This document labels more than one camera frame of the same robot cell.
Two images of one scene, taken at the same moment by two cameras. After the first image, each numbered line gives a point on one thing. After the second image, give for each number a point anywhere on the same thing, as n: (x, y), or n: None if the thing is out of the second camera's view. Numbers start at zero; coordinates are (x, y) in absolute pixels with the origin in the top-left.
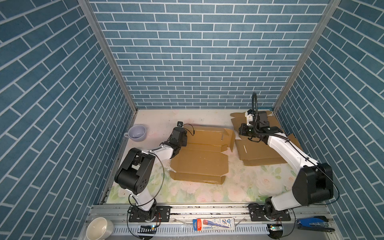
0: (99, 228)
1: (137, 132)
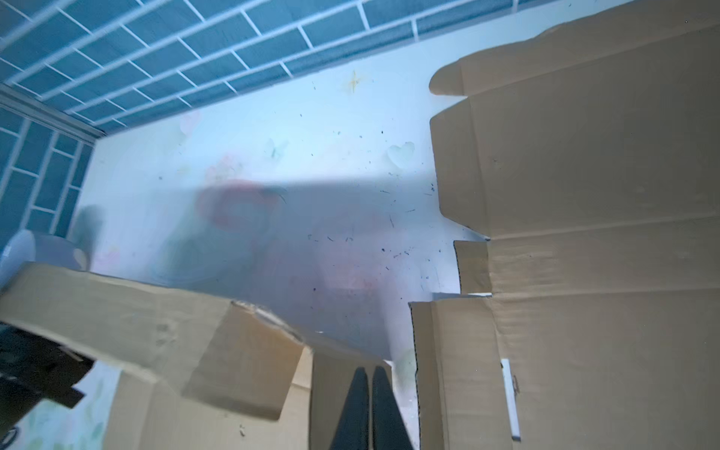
0: None
1: (25, 247)
